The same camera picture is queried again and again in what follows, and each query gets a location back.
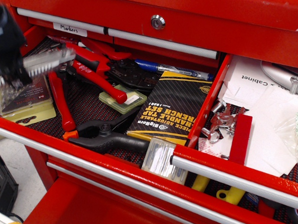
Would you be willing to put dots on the black crate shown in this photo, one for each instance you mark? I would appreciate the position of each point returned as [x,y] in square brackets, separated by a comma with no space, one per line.
[8,189]

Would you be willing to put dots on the black spring clamp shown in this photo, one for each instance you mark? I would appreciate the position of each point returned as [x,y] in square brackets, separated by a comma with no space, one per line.
[101,136]

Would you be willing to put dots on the red tool chest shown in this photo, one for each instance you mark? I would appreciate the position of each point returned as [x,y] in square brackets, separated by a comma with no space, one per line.
[196,33]

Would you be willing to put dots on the red right open drawer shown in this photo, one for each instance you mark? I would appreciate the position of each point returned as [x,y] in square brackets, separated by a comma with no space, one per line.
[217,211]

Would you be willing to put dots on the silver box cutter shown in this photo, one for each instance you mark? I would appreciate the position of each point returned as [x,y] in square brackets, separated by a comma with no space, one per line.
[40,64]

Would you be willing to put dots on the red open drawer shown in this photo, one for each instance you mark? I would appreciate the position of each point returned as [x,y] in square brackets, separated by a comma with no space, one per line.
[116,169]
[217,211]

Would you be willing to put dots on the red left open drawer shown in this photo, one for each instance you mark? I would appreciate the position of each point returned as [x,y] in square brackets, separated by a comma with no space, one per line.
[116,169]

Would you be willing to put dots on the white red-print desiccant packet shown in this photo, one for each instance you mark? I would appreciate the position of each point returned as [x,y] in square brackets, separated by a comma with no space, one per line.
[220,149]

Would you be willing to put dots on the yellow tool handle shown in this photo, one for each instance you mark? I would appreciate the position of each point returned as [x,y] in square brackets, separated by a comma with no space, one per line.
[200,183]

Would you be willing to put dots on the white cabinet manual paper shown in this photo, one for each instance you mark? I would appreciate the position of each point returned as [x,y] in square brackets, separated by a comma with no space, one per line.
[269,105]

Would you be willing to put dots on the white markers label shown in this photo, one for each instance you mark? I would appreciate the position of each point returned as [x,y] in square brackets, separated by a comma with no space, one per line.
[70,29]

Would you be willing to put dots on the silver bolt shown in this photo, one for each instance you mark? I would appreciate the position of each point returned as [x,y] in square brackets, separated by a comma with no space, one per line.
[294,86]

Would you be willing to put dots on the red crimping tool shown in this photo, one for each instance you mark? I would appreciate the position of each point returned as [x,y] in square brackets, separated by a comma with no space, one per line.
[98,62]

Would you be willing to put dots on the red wire stripper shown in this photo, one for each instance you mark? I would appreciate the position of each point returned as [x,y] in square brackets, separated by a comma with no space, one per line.
[57,80]

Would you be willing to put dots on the red marker pen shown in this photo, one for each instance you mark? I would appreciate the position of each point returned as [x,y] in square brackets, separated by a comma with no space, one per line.
[66,40]

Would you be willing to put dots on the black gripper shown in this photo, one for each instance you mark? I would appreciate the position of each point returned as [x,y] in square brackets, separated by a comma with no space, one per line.
[11,61]

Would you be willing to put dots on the small yellow-green plastic case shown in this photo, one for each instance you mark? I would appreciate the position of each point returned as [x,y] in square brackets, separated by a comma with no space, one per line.
[134,99]

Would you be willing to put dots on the black yellow tap wrench box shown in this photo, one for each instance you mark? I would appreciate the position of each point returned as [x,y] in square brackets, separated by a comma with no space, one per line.
[172,107]

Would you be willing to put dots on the blue dry erase marker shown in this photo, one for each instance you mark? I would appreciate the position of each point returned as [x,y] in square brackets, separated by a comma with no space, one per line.
[160,68]

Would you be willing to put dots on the drill bit set package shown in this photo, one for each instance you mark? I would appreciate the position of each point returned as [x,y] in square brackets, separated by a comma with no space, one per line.
[29,105]

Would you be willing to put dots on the clear blade pack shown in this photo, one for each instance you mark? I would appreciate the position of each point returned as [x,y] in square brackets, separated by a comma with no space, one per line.
[158,161]

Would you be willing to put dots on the red magnetic strip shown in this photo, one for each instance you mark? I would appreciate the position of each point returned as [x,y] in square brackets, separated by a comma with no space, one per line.
[241,139]

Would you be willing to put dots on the silver cabinet lock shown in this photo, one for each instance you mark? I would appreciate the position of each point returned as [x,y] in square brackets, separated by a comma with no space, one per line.
[157,22]

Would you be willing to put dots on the silver keys and bolts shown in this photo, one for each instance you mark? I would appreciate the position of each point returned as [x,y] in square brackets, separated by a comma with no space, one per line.
[222,118]

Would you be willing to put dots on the yellow handled tool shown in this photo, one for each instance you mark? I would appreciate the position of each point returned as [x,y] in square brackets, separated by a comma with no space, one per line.
[233,195]

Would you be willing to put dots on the silver drawer handle bar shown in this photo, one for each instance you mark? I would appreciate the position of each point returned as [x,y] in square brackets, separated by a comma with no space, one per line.
[280,74]

